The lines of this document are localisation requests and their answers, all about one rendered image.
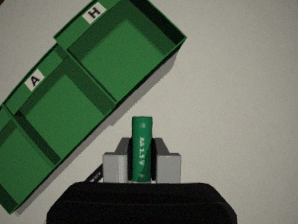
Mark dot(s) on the black battery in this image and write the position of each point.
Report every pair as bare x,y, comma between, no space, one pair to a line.
96,175

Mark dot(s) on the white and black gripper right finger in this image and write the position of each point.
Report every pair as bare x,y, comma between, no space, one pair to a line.
165,166

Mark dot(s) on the green battery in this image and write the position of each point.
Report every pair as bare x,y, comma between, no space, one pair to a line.
141,136

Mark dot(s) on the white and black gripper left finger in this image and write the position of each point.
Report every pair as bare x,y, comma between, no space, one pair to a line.
118,165

